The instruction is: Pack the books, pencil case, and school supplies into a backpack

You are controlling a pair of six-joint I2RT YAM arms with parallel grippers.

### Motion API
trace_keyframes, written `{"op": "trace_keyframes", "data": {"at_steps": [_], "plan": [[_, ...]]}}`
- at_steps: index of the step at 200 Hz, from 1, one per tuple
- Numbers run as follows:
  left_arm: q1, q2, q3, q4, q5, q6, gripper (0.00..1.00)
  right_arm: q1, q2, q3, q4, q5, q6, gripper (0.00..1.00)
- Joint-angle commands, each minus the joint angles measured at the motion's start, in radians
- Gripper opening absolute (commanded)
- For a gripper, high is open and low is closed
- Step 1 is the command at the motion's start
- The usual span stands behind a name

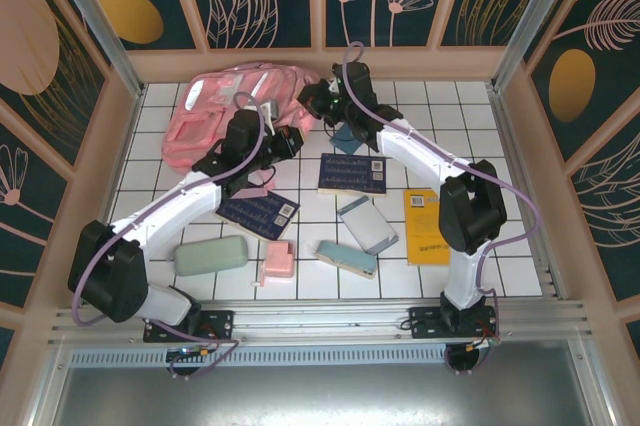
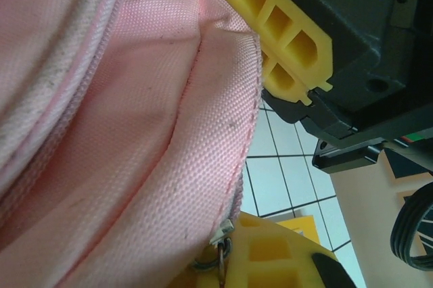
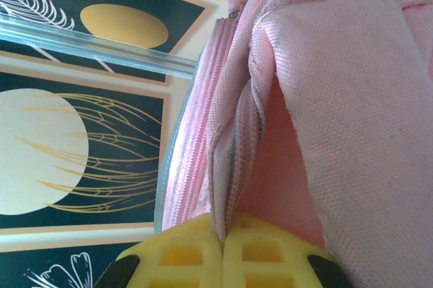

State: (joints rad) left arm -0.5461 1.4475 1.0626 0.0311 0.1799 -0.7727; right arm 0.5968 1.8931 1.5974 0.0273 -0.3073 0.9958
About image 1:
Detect small teal notebook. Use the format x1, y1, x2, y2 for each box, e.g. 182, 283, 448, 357
327, 123, 364, 156

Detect navy book with QR labels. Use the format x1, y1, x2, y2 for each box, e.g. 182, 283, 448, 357
317, 152, 390, 198
214, 188, 301, 242

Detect pink backpack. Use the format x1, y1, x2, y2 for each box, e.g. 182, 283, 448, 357
160, 61, 321, 175

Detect green pencil case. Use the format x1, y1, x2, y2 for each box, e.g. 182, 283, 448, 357
173, 235, 250, 278

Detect small pink box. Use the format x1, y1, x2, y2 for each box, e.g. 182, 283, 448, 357
253, 240, 297, 288

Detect white and teal notebook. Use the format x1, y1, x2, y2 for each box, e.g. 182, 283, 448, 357
336, 195, 400, 255

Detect light blue pencil case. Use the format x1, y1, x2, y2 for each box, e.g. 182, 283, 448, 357
313, 239, 379, 281

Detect yellow book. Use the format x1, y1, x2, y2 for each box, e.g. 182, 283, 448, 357
402, 189, 452, 267

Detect slotted metal strip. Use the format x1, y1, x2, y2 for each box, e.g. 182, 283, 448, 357
69, 348, 451, 368

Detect grey metal panel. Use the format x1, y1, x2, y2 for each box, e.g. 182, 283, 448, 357
29, 340, 621, 426

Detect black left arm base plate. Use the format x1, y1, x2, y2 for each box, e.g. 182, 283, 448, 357
143, 309, 235, 343

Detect aluminium frame rail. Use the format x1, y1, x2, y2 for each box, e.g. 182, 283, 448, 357
47, 299, 596, 347

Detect aluminium corner post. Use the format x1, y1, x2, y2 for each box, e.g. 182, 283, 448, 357
489, 0, 587, 95
40, 0, 146, 100

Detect small yellow wire connector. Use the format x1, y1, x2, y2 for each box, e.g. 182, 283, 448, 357
462, 335, 502, 352
167, 344, 214, 360

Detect aluminium side rail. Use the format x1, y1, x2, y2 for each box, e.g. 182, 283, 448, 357
487, 85, 569, 303

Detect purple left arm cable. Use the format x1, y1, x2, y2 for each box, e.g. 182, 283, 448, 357
71, 91, 271, 382

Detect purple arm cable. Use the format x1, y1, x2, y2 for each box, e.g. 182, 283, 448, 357
71, 91, 271, 382
327, 41, 545, 376

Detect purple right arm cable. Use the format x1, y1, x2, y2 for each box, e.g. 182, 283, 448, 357
327, 41, 545, 376

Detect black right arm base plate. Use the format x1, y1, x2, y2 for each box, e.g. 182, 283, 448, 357
408, 305, 499, 340

